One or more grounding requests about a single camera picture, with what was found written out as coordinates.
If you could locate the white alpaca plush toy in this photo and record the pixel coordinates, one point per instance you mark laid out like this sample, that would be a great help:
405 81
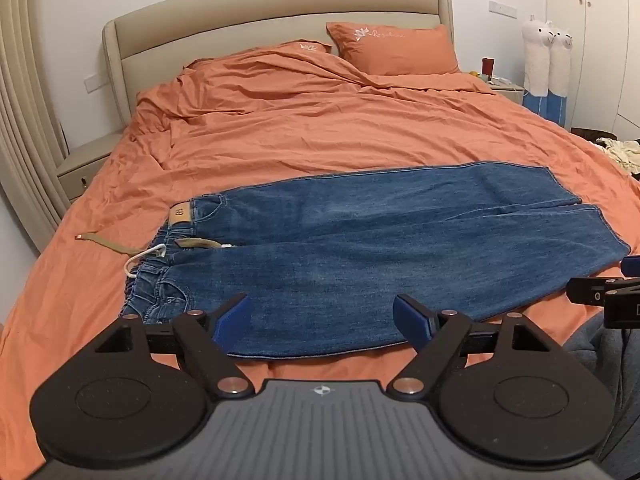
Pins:
536 60
560 70

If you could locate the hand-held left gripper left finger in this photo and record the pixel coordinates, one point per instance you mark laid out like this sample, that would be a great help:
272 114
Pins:
235 321

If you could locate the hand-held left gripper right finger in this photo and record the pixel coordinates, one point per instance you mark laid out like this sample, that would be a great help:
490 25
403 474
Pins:
407 321

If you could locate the orange pillow under duvet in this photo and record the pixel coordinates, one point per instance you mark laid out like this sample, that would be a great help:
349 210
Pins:
310 46

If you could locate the large orange embroidered pillow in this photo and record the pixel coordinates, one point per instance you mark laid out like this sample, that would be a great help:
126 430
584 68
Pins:
400 52

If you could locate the orange duvet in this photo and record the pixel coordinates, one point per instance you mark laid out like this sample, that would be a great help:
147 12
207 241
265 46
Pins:
300 125

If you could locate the beige upholstered bed headboard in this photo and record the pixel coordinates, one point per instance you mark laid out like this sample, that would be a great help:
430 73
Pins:
225 25

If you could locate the white wardrobe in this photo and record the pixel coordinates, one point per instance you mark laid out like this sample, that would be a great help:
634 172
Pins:
600 35

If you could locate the white wall outlet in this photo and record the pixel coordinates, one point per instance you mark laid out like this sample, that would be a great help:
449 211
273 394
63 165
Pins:
92 83

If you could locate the beige nightstand with drawer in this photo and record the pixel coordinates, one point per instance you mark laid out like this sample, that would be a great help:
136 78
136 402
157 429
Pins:
85 165

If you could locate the white nightstand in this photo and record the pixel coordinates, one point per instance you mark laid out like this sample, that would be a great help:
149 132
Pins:
507 91

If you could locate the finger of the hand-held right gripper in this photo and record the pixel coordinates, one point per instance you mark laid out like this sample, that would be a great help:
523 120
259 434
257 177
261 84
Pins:
632 266
585 291

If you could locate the beige pleated curtain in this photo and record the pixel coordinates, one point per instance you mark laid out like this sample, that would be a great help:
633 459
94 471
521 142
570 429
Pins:
25 110

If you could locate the white wall switch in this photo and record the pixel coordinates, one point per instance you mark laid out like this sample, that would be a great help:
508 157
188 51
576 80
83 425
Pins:
502 8

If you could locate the person's grey clothing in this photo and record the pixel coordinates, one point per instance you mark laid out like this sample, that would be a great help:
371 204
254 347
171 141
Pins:
615 360

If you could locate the pile of light clothes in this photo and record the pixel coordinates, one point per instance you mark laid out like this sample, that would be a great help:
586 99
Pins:
622 155

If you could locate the blue denim pants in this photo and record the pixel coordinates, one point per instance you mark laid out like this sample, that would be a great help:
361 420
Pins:
350 240

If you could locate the dark red cup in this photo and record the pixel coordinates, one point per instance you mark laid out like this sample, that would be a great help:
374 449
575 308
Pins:
488 66

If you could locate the khaki fabric belt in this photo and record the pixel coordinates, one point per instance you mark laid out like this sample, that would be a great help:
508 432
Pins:
107 242

